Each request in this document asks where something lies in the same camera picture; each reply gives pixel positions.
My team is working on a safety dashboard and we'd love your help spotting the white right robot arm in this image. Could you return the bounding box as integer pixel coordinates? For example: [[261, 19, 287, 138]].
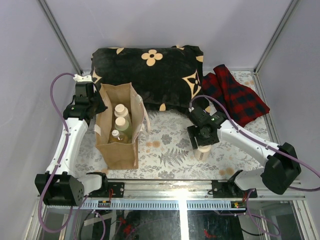
[[187, 106, 301, 198]]

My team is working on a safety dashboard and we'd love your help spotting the red black plaid cloth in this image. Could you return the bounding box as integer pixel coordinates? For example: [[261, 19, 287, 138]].
[[201, 64, 270, 127]]

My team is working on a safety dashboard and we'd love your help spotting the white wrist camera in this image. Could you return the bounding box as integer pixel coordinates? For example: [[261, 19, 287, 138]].
[[73, 74, 93, 83], [188, 106, 195, 113]]

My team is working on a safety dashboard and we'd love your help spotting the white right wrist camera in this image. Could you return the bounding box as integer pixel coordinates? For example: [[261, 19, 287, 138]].
[[188, 106, 195, 113]]

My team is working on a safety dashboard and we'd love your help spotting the green bottle wooden cap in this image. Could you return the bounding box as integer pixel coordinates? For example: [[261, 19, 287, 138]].
[[114, 117, 132, 139]]

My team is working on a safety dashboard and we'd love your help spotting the beige bottle wooden cap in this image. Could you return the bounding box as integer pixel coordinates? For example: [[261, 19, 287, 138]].
[[114, 104, 131, 121]]

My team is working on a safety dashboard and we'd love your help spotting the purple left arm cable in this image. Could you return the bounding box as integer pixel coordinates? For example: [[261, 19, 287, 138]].
[[37, 72, 106, 240]]

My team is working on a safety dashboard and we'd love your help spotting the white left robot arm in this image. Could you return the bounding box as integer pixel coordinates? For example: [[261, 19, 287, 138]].
[[34, 82, 110, 207]]

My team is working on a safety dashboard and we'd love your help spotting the aluminium mounting rail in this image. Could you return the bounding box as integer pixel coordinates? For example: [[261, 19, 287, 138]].
[[82, 178, 307, 201]]

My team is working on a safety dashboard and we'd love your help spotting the brown jute canvas bag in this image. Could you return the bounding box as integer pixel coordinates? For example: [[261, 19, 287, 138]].
[[94, 83, 151, 170]]

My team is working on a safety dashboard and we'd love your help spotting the floral patterned table mat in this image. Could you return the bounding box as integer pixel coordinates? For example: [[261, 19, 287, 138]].
[[73, 70, 282, 181]]

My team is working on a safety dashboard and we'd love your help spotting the yellow liquid bottle white cap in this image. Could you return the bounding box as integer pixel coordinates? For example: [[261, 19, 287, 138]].
[[108, 129, 129, 144]]

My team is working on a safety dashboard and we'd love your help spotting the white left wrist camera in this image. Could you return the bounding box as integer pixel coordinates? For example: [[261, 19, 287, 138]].
[[73, 74, 93, 83]]

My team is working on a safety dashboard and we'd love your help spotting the cream bottle wooden cap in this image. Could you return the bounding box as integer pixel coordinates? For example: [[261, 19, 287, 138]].
[[193, 145, 212, 162]]

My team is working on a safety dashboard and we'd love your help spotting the black floral blanket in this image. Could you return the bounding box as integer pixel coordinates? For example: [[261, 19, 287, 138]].
[[90, 45, 210, 114]]

